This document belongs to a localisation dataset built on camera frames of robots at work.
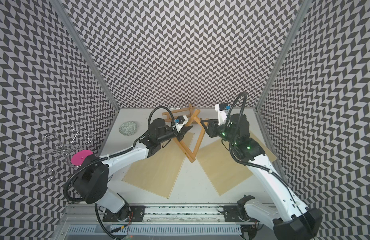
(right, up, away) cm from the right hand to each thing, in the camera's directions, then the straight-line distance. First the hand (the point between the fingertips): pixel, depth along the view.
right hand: (204, 124), depth 68 cm
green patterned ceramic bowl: (-51, -4, +36) cm, 63 cm away
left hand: (-6, -1, +10) cm, 12 cm away
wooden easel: (-5, -18, +6) cm, 19 cm away
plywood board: (-24, -29, +18) cm, 42 cm away
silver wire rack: (-70, -15, -2) cm, 72 cm away
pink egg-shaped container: (-50, -13, -11) cm, 52 cm away
